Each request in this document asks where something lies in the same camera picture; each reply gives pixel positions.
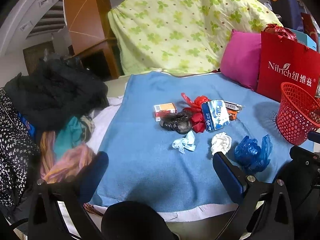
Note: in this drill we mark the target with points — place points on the orange plastic wrapper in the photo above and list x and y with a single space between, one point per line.
232 114

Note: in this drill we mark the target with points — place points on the red Nilrich paper bag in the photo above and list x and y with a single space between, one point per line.
284 60

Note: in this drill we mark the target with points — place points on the orange white medicine box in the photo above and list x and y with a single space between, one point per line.
163 109

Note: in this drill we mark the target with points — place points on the light blue paper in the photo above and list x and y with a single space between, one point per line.
186 143

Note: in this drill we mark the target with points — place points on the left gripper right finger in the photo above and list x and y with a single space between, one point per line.
232 178

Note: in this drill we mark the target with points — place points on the blue towel blanket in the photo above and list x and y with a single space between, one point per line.
143 165

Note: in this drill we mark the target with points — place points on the blue white tissue pack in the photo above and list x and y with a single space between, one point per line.
215 115

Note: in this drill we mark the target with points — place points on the shiny red foil bag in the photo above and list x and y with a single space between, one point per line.
280 31

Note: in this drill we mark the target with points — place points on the black fluffy garment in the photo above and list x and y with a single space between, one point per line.
54 93

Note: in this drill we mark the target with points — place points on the dark navy bag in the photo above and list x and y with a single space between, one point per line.
290 12

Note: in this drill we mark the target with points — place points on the red knotted plastic bag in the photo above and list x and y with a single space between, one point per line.
197 103

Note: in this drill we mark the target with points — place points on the silver foil wrapper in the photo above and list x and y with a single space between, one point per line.
233 106

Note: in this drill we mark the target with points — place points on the black plastic bag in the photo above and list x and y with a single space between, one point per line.
178 122

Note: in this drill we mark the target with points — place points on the magenta pillow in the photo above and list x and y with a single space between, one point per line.
241 59

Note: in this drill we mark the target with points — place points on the black white dotted garment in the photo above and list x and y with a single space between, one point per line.
20 156

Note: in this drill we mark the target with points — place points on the blue plastic bag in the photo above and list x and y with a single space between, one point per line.
252 157

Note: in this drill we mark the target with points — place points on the green clover pattern quilt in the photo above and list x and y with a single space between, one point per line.
181 37

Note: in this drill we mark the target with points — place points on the red plastic mesh basket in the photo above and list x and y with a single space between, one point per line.
298 114

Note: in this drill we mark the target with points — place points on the light blue box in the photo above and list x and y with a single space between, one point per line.
305 39

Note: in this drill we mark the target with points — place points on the white tissue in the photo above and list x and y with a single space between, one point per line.
221 142

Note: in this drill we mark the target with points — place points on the pile of colourful clothes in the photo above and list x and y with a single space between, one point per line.
65 153

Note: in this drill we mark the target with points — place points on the brown wooden cabinet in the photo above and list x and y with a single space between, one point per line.
92 38

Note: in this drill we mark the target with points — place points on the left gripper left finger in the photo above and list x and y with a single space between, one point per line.
90 176

